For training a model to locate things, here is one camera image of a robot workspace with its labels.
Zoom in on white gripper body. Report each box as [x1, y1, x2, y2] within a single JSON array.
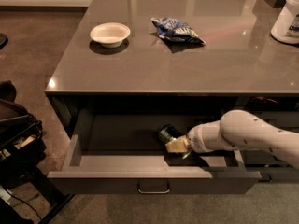
[[186, 121, 229, 153]]

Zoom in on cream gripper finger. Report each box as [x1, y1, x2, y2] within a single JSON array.
[[165, 135, 190, 153]]

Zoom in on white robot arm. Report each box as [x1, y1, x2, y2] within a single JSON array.
[[165, 110, 299, 168]]

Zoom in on lower right closed drawer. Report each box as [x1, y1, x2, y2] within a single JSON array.
[[241, 150, 299, 183]]

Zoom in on open grey top drawer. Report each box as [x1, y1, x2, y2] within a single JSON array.
[[49, 110, 261, 194]]

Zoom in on blue chip bag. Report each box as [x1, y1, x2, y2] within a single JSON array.
[[150, 17, 206, 45]]

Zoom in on white paper bowl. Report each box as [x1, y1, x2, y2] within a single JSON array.
[[90, 22, 131, 48]]

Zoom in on white plastic tub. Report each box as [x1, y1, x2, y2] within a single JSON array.
[[271, 0, 299, 45]]

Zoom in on black cart with items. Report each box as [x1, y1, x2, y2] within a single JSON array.
[[0, 81, 73, 224]]

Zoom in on metal drawer handle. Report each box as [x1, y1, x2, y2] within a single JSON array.
[[137, 181, 170, 195]]

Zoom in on black cable on floor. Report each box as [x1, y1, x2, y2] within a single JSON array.
[[0, 187, 43, 222]]

